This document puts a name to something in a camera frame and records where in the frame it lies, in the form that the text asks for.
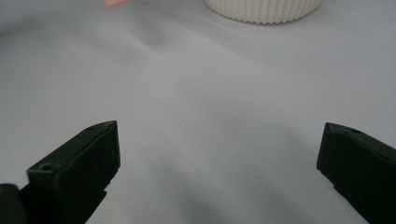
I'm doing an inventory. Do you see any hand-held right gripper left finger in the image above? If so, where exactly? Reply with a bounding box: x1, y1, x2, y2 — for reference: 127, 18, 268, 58
19, 120, 121, 224

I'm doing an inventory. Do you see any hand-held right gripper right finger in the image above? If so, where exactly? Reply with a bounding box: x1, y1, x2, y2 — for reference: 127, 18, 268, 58
317, 121, 396, 224

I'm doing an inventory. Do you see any white ribbed plastic basket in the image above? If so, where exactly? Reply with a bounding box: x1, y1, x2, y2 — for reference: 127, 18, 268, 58
204, 0, 322, 25

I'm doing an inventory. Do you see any pink hairbrush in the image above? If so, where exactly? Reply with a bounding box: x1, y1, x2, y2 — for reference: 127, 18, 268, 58
102, 0, 129, 8

